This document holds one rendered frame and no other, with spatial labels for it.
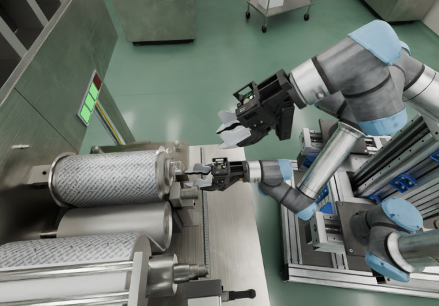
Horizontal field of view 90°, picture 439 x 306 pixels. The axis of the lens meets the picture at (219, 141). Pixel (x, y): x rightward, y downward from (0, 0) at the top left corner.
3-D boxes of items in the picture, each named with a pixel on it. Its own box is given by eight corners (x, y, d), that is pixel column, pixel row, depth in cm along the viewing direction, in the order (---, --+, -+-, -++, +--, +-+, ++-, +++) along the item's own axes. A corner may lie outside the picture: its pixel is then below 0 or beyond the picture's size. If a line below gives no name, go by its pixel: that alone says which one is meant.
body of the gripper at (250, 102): (229, 94, 46) (281, 60, 40) (251, 114, 52) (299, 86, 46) (233, 122, 42) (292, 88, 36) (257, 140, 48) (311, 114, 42)
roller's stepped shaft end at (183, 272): (209, 281, 40) (208, 280, 37) (176, 284, 40) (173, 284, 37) (208, 261, 42) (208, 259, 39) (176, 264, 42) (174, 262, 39)
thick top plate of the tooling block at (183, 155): (189, 181, 89) (187, 174, 84) (88, 188, 87) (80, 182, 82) (189, 148, 98) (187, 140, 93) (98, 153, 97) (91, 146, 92)
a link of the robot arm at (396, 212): (401, 216, 86) (428, 204, 75) (397, 248, 80) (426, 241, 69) (369, 201, 90) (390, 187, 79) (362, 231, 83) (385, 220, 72)
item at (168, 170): (168, 187, 57) (167, 158, 57) (161, 188, 57) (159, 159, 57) (174, 183, 64) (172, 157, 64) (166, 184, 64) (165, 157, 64)
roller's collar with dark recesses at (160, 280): (177, 295, 40) (171, 295, 35) (144, 298, 40) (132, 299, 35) (178, 255, 44) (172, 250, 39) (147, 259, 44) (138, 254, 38)
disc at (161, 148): (166, 208, 62) (154, 185, 50) (164, 208, 62) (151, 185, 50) (170, 163, 71) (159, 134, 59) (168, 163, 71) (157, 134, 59)
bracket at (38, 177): (54, 184, 56) (49, 180, 54) (31, 186, 56) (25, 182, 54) (61, 167, 59) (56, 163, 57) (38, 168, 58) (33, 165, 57)
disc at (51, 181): (76, 215, 61) (41, 193, 49) (74, 215, 61) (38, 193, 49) (90, 168, 70) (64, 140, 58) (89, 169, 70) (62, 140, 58)
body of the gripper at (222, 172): (210, 157, 73) (245, 155, 74) (210, 169, 80) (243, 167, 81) (211, 178, 69) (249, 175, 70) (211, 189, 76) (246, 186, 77)
